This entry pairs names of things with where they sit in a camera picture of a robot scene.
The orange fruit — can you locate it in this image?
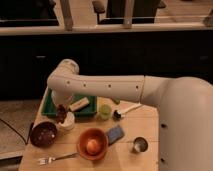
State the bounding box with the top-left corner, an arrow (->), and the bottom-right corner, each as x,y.
86,139 -> 101,155

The metal cup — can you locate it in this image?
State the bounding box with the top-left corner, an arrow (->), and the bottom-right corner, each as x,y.
132,137 -> 148,154

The white cup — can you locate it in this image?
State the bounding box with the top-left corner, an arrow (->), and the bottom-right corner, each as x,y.
57,112 -> 75,131

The green plastic tray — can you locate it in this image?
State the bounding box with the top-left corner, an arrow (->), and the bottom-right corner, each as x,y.
41,89 -> 97,118

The black cable left floor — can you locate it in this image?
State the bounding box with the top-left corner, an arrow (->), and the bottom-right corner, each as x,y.
0,118 -> 35,146

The blue sponge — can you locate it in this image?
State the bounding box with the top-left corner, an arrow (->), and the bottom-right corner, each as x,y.
106,125 -> 125,145

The dark red grape bunch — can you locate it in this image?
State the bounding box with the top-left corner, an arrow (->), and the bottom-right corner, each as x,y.
56,105 -> 68,123

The purple bowl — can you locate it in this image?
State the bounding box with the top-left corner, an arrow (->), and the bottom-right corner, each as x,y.
30,121 -> 57,148

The orange bowl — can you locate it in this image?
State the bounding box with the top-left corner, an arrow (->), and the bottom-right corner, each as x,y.
76,128 -> 108,161

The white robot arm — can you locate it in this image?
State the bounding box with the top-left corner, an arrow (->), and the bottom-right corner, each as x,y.
47,59 -> 213,171

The wooden block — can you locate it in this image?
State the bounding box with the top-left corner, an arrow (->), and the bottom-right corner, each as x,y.
69,97 -> 89,112

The small green cup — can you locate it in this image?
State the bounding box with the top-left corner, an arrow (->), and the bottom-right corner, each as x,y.
98,105 -> 112,120

